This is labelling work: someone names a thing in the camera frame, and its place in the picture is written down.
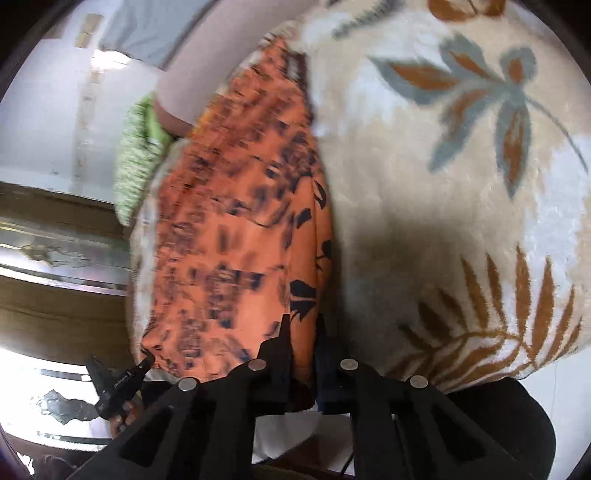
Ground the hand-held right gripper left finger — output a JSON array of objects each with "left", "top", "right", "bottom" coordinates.
[{"left": 69, "top": 315, "right": 296, "bottom": 480}]

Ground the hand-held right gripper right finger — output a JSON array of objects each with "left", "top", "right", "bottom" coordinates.
[{"left": 318, "top": 316, "right": 525, "bottom": 480}]

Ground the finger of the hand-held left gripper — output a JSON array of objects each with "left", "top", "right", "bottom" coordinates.
[{"left": 85, "top": 353, "right": 155, "bottom": 421}]

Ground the orange black floral garment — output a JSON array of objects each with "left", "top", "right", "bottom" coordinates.
[{"left": 139, "top": 37, "right": 335, "bottom": 411}]

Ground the white cloth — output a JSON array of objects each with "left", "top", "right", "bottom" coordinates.
[{"left": 252, "top": 408, "right": 354, "bottom": 464}]

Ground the black round object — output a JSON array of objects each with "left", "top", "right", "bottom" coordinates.
[{"left": 445, "top": 376, "right": 555, "bottom": 480}]

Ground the beige leaf print blanket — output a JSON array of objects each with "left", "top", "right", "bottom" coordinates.
[{"left": 129, "top": 0, "right": 591, "bottom": 393}]

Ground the green patterned cloth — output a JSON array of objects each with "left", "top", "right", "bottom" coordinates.
[{"left": 113, "top": 92, "right": 178, "bottom": 227}]

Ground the grey cloth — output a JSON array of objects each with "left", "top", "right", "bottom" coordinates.
[{"left": 99, "top": 0, "right": 218, "bottom": 70}]

